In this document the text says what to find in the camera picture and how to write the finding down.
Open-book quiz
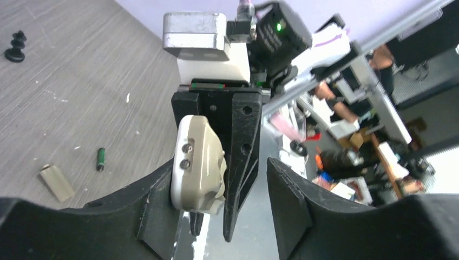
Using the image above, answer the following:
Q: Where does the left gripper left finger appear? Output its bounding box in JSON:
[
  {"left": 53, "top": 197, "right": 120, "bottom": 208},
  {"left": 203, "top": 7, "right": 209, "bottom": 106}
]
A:
[{"left": 1, "top": 161, "right": 180, "bottom": 259}]

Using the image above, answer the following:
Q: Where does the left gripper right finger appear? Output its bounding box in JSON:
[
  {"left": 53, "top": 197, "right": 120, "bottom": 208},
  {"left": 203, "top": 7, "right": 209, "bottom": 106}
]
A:
[{"left": 267, "top": 158, "right": 458, "bottom": 259}]

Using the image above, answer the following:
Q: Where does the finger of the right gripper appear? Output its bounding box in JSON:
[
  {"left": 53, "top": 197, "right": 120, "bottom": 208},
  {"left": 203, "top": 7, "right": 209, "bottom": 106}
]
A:
[
  {"left": 189, "top": 212, "right": 205, "bottom": 237},
  {"left": 223, "top": 92, "right": 262, "bottom": 242}
]

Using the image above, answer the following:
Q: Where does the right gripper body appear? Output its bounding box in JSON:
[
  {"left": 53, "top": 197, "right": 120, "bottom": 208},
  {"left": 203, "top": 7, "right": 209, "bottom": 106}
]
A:
[{"left": 171, "top": 79, "right": 269, "bottom": 151}]

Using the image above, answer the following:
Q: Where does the white remote control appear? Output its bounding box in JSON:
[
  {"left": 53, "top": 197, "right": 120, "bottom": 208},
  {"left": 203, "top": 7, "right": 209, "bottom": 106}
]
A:
[{"left": 170, "top": 115, "right": 227, "bottom": 215}]

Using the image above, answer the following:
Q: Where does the green battery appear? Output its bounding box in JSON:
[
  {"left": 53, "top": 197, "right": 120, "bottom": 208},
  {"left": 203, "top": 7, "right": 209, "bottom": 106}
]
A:
[{"left": 96, "top": 147, "right": 105, "bottom": 172}]

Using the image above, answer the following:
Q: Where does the beige battery cover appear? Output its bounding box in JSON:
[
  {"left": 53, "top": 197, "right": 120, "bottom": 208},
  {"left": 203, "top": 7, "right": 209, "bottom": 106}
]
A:
[{"left": 40, "top": 164, "right": 75, "bottom": 202}]

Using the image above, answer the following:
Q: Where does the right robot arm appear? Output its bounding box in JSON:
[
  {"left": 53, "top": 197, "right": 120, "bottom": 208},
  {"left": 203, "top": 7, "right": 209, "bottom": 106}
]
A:
[{"left": 163, "top": 1, "right": 358, "bottom": 242}]

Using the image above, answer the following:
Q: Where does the black chess piece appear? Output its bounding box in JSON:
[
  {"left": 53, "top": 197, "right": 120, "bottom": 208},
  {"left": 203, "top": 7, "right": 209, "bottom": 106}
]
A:
[{"left": 4, "top": 30, "right": 27, "bottom": 63}]

